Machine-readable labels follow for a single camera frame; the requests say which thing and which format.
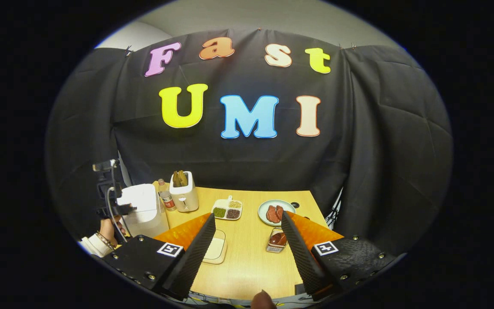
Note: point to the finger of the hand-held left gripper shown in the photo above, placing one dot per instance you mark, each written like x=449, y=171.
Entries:
x=126, y=209

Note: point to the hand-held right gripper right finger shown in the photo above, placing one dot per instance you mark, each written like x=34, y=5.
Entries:
x=300, y=253

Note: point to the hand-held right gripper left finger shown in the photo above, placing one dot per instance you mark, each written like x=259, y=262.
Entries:
x=195, y=253

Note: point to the white rice cooker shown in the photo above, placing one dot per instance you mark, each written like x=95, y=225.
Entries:
x=144, y=210

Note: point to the clear glass dish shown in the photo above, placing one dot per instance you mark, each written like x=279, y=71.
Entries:
x=221, y=262

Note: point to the clear plastic water bottle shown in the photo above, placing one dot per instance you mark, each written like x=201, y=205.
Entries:
x=167, y=199

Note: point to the red meat slice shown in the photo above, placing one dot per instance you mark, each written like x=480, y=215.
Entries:
x=272, y=214
x=279, y=211

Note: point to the green mung beans pile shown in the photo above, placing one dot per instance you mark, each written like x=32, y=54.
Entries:
x=219, y=212

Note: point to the pale green plate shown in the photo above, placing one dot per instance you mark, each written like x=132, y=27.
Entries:
x=290, y=206

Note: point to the dark red beans pile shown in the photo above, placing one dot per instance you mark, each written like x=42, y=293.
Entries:
x=233, y=213

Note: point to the white divided dish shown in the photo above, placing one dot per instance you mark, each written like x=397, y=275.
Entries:
x=221, y=203

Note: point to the white toaster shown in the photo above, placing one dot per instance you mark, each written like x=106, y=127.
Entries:
x=185, y=197

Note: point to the brown bread slice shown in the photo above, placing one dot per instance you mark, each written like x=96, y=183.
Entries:
x=183, y=178
x=176, y=179

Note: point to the yellow soybeans pile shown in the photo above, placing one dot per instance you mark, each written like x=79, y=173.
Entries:
x=235, y=204

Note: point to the black backdrop cloth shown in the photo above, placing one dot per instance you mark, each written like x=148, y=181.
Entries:
x=380, y=150

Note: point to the black cloth clip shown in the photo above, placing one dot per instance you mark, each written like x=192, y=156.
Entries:
x=128, y=50

